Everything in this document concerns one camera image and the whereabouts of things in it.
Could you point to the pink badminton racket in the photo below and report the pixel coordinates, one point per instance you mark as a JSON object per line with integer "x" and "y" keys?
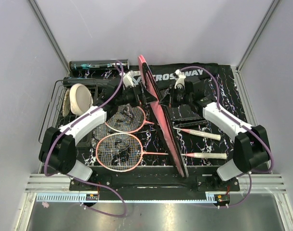
{"x": 121, "y": 152}
{"x": 131, "y": 119}

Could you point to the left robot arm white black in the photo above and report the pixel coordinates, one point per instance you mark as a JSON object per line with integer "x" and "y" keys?
{"x": 58, "y": 149}

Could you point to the black racket bag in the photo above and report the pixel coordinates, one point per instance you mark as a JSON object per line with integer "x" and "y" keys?
{"x": 164, "y": 74}

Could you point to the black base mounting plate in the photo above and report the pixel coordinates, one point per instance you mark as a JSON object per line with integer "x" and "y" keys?
{"x": 200, "y": 183}

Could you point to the black wire basket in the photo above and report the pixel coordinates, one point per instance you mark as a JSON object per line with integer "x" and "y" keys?
{"x": 58, "y": 111}

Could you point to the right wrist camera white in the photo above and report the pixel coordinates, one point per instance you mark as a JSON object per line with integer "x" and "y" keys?
{"x": 180, "y": 79}

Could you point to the pink racket cover bag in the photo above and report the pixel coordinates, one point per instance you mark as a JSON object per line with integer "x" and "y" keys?
{"x": 160, "y": 113}

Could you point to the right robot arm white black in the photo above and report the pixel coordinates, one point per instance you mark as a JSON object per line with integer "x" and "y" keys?
{"x": 251, "y": 147}

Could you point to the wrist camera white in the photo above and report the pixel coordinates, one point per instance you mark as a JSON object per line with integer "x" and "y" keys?
{"x": 180, "y": 79}
{"x": 128, "y": 79}

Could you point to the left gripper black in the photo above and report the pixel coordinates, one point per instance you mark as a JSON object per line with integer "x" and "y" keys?
{"x": 145, "y": 96}

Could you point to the black teal shuttlecock tube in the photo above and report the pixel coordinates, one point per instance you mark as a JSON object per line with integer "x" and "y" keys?
{"x": 98, "y": 64}

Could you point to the black racket upper handle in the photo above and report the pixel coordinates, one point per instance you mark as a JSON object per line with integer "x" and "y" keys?
{"x": 184, "y": 119}

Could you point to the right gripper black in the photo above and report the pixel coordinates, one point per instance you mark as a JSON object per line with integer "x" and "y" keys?
{"x": 168, "y": 100}

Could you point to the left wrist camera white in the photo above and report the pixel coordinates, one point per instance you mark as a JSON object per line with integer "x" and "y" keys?
{"x": 128, "y": 79}

